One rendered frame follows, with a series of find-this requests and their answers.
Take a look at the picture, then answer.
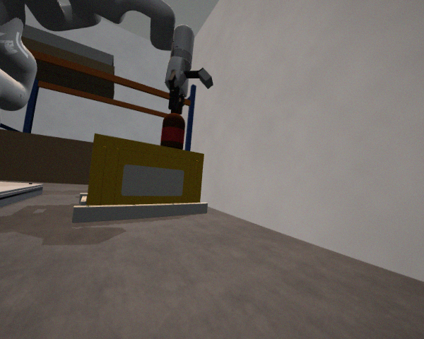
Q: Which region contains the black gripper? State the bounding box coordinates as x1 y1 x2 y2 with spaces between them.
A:
165 56 192 114

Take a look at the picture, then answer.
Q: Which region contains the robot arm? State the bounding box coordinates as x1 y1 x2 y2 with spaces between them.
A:
0 0 194 111

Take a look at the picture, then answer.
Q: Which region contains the brown bottle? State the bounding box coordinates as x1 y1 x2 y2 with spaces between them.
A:
160 104 185 150

